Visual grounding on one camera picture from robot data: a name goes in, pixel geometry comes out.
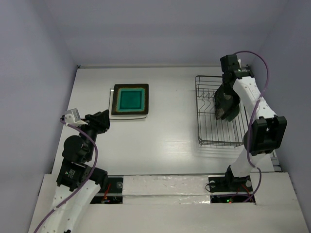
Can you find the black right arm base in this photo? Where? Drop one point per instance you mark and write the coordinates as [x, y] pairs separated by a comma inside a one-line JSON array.
[[219, 184]]

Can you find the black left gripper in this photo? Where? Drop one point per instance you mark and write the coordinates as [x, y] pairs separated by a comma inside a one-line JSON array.
[[100, 120]]

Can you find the white foam block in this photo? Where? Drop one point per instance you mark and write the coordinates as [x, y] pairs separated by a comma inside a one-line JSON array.
[[170, 185]]

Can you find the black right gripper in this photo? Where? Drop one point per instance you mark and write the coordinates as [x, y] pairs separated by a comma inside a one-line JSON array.
[[228, 91]]

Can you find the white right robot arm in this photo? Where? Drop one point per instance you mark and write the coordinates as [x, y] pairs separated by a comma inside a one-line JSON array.
[[266, 129]]

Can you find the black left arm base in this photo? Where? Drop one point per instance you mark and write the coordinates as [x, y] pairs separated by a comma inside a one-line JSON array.
[[114, 185]]

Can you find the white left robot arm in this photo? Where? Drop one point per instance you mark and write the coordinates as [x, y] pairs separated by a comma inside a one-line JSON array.
[[79, 180]]

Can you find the teal square plate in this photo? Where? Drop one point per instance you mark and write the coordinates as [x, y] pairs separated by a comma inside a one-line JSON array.
[[130, 99]]

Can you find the wire dish rack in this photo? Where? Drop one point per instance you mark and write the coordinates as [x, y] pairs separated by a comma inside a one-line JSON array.
[[211, 131]]

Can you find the dark patterned plate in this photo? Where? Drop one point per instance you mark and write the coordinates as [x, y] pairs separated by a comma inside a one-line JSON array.
[[222, 103]]

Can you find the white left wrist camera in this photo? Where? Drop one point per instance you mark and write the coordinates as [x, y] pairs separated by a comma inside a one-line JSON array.
[[72, 117]]

